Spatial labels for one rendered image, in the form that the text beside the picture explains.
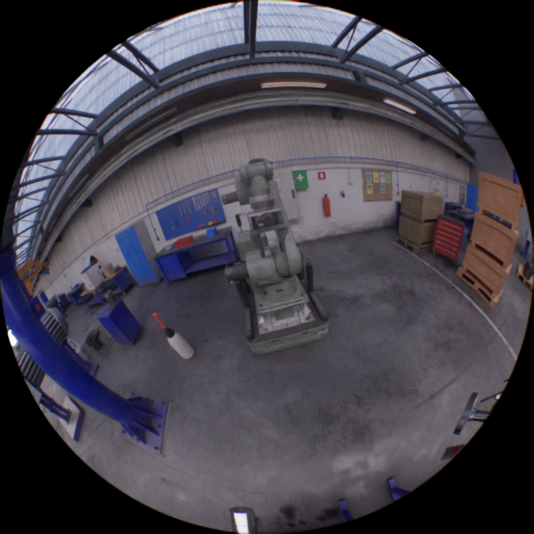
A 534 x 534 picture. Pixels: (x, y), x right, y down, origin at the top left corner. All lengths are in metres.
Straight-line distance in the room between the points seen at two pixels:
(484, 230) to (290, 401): 4.02
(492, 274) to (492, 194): 1.35
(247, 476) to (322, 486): 0.61
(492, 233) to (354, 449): 3.66
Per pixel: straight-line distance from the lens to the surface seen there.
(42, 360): 1.72
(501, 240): 3.81
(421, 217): 4.08
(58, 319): 3.69
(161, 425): 2.22
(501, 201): 3.81
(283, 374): 1.81
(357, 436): 1.74
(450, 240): 4.25
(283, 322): 1.74
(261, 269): 1.25
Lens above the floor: 1.68
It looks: 29 degrees down
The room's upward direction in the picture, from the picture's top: 13 degrees counter-clockwise
